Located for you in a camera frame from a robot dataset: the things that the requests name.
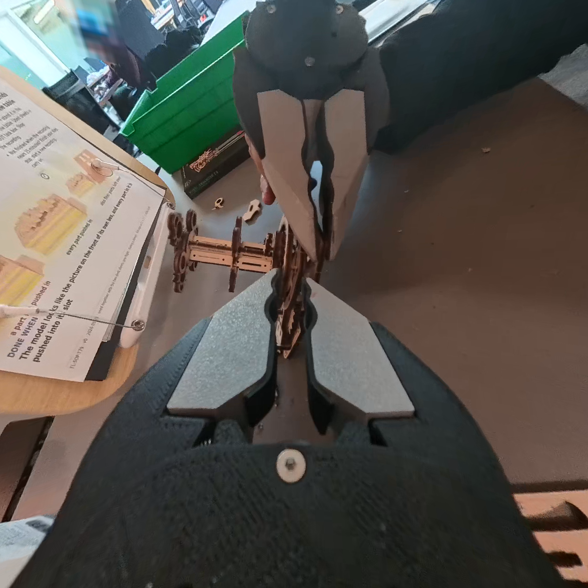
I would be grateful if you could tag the black printed box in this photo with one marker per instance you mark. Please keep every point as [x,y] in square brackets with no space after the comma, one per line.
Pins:
[216,167]

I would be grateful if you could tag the flat wooden cross part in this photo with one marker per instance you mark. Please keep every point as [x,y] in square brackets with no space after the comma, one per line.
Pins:
[252,211]

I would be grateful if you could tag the large wooden part sheet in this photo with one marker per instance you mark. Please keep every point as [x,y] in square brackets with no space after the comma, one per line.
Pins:
[551,500]

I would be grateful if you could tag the person's right hand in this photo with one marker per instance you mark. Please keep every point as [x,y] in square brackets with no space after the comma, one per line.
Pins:
[268,193]

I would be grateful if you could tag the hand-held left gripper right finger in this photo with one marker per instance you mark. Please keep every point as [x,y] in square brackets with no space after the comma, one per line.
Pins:
[358,367]

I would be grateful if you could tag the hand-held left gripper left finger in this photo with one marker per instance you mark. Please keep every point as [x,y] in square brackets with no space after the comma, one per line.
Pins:
[220,363]

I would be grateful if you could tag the wooden mechanical model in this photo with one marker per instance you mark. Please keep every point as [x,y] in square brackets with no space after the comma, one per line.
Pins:
[239,252]

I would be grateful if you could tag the printed paper leaflet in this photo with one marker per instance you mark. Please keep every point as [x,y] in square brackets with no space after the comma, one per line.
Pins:
[23,542]

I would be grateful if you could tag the person's right forearm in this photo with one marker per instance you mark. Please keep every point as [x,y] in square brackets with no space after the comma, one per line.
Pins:
[459,69]

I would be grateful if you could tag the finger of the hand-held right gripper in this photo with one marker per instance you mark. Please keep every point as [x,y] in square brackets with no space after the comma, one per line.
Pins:
[285,156]
[349,147]

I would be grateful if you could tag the green plastic bin stack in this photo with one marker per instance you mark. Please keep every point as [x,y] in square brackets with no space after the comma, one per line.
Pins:
[193,105]

